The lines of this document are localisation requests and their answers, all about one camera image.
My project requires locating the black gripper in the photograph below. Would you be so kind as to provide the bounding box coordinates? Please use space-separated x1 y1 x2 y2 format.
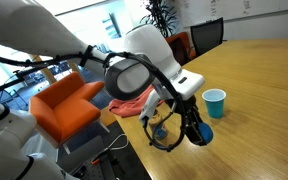
176 96 207 146

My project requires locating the blue bottle lid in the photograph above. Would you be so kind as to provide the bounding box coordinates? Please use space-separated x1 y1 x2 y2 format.
199 123 213 144

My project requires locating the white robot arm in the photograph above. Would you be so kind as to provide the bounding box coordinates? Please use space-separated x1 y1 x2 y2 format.
0 0 213 180

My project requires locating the far blue paper cup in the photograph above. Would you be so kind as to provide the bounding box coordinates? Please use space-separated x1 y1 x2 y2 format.
202 89 226 118

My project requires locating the orange cloth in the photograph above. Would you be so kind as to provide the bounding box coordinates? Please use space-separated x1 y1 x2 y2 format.
108 85 154 118

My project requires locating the black chair table end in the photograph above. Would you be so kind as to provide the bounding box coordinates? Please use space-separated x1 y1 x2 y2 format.
190 18 224 56

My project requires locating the potted plant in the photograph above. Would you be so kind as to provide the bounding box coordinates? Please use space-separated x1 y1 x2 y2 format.
140 0 177 37

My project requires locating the orange armchair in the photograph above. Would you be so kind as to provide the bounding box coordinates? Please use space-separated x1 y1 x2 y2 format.
29 72 109 154

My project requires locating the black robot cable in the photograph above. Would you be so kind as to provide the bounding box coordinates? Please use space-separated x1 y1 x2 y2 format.
0 44 189 153

